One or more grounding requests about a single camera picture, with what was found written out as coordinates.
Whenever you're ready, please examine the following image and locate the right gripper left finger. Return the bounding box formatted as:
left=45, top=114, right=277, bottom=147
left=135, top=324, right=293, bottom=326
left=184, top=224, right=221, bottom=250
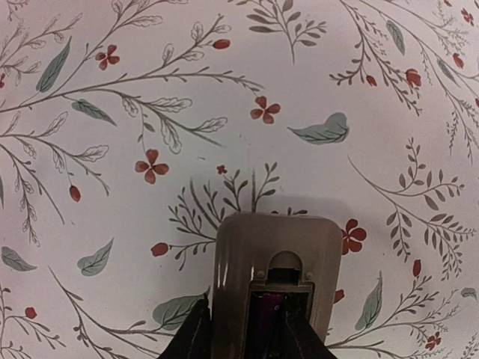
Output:
left=158, top=295, right=212, bottom=359

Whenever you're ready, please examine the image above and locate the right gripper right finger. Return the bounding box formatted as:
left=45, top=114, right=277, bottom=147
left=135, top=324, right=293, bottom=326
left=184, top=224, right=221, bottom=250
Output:
left=269, top=295, right=335, bottom=359

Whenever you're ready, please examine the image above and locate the beige remote control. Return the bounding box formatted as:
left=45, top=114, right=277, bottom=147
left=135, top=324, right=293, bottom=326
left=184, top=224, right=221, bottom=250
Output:
left=212, top=212, right=342, bottom=358

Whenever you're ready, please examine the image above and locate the floral patterned table mat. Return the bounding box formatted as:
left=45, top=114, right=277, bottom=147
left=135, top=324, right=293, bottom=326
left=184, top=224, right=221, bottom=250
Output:
left=1, top=1, right=478, bottom=358

